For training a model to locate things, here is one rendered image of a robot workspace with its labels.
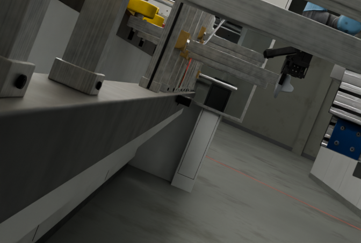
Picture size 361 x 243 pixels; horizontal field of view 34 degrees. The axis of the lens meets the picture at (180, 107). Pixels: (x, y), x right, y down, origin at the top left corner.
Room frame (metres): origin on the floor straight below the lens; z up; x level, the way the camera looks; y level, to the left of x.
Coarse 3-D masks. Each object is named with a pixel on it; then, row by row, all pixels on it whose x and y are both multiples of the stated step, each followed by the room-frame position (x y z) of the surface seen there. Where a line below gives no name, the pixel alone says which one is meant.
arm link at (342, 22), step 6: (336, 18) 2.05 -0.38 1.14; (342, 18) 1.95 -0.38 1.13; (348, 18) 1.95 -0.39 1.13; (336, 24) 2.00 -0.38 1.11; (342, 24) 1.95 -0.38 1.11; (348, 24) 1.95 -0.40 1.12; (354, 24) 1.95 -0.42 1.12; (360, 24) 1.95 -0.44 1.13; (342, 30) 1.96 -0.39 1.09; (348, 30) 1.95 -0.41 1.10; (354, 30) 1.95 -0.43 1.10
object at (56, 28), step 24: (72, 0) 1.22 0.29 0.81; (48, 24) 1.13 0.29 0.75; (72, 24) 1.29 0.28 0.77; (120, 24) 1.83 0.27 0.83; (48, 48) 1.19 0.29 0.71; (120, 48) 2.00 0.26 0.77; (144, 48) 2.57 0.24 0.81; (48, 72) 1.26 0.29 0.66; (120, 72) 2.19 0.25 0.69; (144, 72) 2.90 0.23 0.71; (120, 168) 3.94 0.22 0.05; (96, 192) 3.15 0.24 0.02; (72, 216) 2.61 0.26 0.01; (24, 240) 1.68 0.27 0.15
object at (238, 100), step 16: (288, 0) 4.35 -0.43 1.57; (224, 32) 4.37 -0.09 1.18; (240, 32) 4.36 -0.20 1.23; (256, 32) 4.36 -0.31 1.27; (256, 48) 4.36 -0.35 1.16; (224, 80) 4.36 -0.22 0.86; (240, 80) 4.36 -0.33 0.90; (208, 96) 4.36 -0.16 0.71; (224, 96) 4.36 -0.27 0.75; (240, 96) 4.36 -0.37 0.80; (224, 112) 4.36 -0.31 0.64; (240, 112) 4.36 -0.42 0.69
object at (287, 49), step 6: (270, 48) 2.12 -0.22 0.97; (276, 48) 2.11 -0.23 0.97; (282, 48) 2.11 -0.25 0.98; (288, 48) 2.11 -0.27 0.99; (294, 48) 2.11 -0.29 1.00; (264, 54) 2.12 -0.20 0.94; (270, 54) 2.11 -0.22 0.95; (276, 54) 2.11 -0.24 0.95; (282, 54) 2.11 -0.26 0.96; (288, 54) 2.15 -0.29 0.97
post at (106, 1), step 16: (96, 0) 0.59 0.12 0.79; (112, 0) 0.59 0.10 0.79; (128, 0) 0.61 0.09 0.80; (80, 16) 0.59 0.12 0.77; (96, 16) 0.59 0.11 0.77; (112, 16) 0.59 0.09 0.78; (80, 32) 0.59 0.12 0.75; (96, 32) 0.59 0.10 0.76; (112, 32) 0.60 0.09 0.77; (80, 48) 0.59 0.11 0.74; (96, 48) 0.59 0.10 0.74; (80, 64) 0.59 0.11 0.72; (96, 64) 0.59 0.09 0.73
